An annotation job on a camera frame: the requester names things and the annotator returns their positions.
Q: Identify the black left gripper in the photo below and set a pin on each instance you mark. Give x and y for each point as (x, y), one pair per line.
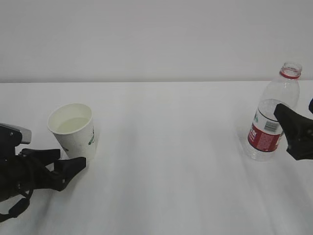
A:
(37, 169)

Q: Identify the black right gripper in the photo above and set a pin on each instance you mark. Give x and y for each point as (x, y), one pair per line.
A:
(298, 131)

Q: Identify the white paper cup green logo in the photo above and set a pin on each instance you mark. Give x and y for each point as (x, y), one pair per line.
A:
(72, 126)

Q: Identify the clear water bottle red label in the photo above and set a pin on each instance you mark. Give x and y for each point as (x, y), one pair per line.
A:
(265, 132)

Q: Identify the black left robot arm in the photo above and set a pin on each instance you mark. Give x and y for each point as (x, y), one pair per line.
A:
(37, 169)

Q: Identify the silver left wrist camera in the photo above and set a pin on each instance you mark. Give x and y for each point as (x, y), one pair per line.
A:
(12, 136)

